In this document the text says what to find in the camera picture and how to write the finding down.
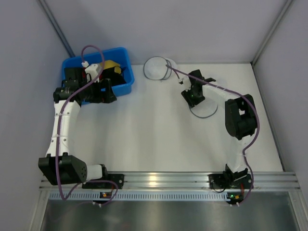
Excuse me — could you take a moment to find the white mesh laundry bag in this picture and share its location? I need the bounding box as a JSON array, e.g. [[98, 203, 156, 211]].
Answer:
[[190, 98, 218, 119], [142, 56, 177, 81]]

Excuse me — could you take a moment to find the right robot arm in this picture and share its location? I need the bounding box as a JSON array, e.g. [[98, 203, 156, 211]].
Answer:
[[178, 69, 259, 181]]

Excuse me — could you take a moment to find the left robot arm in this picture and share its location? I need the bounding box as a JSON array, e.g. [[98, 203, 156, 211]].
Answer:
[[38, 64, 116, 185]]

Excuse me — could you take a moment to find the yellow bra in bin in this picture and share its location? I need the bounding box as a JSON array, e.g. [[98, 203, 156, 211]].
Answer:
[[103, 60, 122, 74]]

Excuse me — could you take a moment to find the black garment in bin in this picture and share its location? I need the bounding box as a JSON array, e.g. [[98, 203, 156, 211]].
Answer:
[[104, 66, 127, 86]]

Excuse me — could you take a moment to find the blue plastic bin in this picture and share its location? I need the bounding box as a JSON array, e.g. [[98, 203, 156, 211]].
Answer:
[[62, 47, 135, 97]]

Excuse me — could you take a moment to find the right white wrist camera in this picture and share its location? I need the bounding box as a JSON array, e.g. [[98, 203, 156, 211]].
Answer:
[[178, 77, 191, 86]]

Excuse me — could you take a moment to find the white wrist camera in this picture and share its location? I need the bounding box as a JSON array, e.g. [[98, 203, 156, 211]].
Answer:
[[85, 64, 102, 80], [178, 77, 191, 86]]

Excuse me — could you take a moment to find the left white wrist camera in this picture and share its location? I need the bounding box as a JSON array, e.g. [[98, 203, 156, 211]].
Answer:
[[85, 64, 102, 80]]

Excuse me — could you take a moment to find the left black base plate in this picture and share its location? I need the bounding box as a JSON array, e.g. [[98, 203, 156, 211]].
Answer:
[[82, 173, 124, 189]]

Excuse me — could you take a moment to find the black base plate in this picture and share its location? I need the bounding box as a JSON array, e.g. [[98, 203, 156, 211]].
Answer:
[[82, 173, 124, 189], [209, 172, 252, 193]]

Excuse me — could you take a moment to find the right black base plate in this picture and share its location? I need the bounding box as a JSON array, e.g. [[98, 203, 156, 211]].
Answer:
[[209, 172, 252, 193]]

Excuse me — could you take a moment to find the perforated cable duct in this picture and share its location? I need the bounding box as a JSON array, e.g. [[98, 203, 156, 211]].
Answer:
[[49, 192, 229, 201]]

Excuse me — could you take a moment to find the aluminium mounting rail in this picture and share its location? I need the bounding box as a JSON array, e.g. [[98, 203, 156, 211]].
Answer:
[[39, 171, 300, 191]]

